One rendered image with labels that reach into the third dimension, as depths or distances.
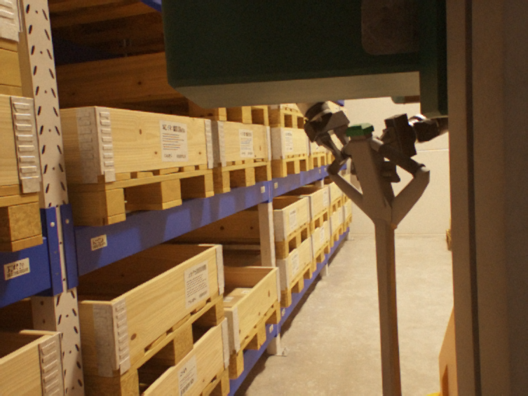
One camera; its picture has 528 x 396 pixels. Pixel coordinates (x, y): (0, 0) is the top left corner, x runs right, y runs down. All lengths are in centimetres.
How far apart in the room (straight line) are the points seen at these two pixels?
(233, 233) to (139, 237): 170
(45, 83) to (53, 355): 68
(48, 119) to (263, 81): 109
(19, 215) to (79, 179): 32
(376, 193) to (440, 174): 570
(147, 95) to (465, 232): 216
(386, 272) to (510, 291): 119
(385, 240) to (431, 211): 570
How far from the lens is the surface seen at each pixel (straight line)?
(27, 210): 118
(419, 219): 710
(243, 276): 308
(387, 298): 143
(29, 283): 129
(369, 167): 133
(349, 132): 135
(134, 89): 239
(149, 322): 161
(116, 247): 155
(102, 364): 152
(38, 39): 139
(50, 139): 135
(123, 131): 150
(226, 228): 330
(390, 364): 151
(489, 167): 23
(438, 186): 705
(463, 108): 25
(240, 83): 30
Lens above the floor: 137
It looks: 5 degrees down
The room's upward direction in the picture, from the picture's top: 3 degrees counter-clockwise
